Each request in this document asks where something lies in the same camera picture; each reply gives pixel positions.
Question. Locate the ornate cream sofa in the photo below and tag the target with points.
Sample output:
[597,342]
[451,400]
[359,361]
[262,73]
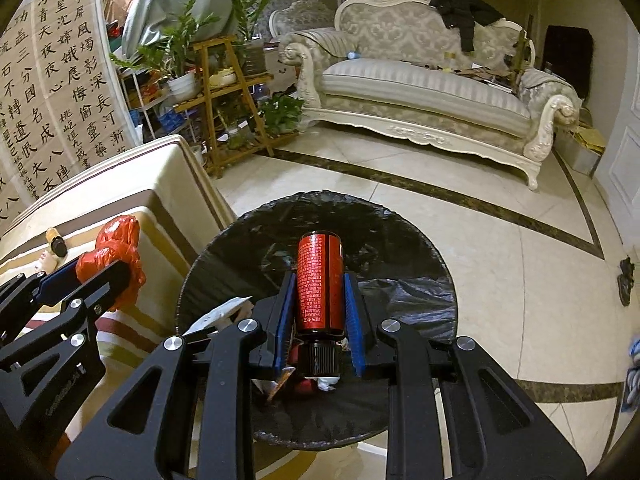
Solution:
[425,95]

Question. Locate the orange foil wrapper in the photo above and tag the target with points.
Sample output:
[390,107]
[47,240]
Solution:
[277,382]

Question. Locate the tall green plant dark pot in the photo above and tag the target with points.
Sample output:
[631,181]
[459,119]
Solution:
[252,57]

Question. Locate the yellow cardboard pile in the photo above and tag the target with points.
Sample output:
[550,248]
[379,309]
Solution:
[587,142]

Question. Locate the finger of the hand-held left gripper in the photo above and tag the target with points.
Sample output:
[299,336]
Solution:
[55,282]
[107,285]

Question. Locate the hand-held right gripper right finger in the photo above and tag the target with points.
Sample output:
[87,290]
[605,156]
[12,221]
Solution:
[352,330]

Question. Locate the amber bottle with yellow label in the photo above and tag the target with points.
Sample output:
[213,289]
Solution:
[59,246]

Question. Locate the striped tablecloth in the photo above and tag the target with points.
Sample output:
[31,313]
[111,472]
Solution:
[125,175]

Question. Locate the white panelled door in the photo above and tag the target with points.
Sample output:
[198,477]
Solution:
[622,135]

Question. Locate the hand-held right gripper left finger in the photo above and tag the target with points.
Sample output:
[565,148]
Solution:
[282,330]

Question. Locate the ornate cream armchair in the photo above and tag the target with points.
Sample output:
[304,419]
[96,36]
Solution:
[305,17]

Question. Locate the red plastic bag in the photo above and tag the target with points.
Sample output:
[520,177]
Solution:
[117,240]

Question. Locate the green plant in white pot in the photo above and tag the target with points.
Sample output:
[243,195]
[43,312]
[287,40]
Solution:
[182,85]

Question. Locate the yellow ceramic pot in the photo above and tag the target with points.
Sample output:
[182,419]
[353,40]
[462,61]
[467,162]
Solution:
[222,78]

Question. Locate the black jacket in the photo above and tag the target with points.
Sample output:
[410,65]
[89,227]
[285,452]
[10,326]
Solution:
[457,7]

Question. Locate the red bottle with black cap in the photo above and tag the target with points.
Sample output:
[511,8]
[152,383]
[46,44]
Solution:
[320,285]

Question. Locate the bin with black bag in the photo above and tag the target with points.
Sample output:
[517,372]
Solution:
[400,260]

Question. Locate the blue and white shoes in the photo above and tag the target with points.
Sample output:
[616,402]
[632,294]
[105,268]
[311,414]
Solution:
[634,375]

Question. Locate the grey hanging cloth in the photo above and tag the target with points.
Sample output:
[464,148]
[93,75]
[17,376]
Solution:
[155,5]

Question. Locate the calligraphy paper screen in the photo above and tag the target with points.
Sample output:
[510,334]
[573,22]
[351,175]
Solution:
[60,85]

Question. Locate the pile of brown paper scraps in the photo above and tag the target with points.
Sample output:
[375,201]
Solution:
[480,74]

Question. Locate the low leafy green plant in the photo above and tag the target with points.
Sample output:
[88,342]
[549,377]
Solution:
[280,115]

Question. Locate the wooden plant stand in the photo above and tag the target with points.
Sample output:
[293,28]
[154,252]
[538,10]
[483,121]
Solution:
[212,85]

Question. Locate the dark sandal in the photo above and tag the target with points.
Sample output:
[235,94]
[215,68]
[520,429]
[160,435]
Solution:
[627,280]

